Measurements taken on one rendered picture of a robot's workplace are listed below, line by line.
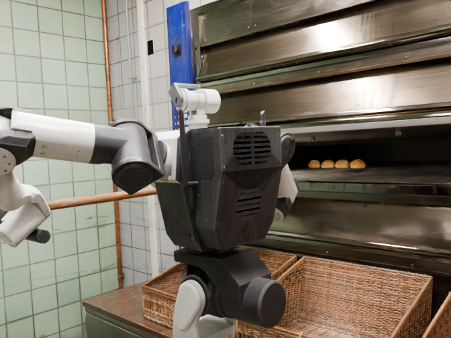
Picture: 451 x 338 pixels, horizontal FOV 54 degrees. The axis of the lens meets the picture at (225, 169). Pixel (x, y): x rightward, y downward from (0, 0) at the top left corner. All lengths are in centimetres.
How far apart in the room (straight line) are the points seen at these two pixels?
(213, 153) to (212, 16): 153
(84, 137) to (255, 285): 52
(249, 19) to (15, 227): 153
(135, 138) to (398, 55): 113
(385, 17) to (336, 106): 38
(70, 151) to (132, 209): 202
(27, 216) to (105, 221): 195
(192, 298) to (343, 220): 95
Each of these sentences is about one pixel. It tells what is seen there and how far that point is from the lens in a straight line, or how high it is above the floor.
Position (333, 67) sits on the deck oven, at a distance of 195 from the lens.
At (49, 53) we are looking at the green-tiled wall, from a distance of 299.
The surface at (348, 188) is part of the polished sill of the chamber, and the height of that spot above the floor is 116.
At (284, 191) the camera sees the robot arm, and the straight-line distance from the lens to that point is 142.
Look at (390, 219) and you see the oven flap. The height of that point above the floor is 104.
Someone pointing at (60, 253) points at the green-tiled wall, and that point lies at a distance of 299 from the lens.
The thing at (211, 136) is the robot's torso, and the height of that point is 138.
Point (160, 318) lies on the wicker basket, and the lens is 210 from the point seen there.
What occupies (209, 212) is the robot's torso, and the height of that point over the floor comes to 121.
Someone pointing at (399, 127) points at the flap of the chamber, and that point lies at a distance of 165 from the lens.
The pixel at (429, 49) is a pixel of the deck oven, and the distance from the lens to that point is 180.
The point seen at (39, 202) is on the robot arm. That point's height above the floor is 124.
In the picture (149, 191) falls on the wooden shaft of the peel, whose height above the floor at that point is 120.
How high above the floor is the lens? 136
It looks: 3 degrees down
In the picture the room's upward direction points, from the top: 3 degrees counter-clockwise
